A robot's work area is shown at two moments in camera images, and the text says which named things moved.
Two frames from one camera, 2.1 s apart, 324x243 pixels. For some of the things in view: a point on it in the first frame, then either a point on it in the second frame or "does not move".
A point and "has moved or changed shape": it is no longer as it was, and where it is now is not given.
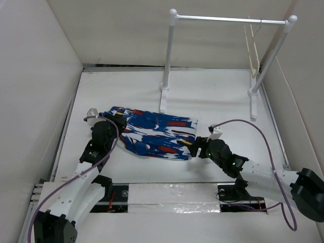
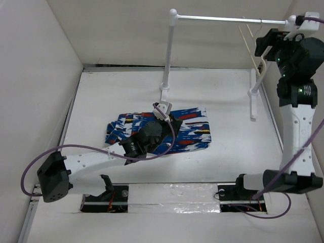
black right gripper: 200,142 -> 275,38
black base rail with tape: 182,198 does not move
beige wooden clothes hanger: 253,73 has moved or changed shape
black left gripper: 120,122 -> 166,123
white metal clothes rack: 289,25 does not move
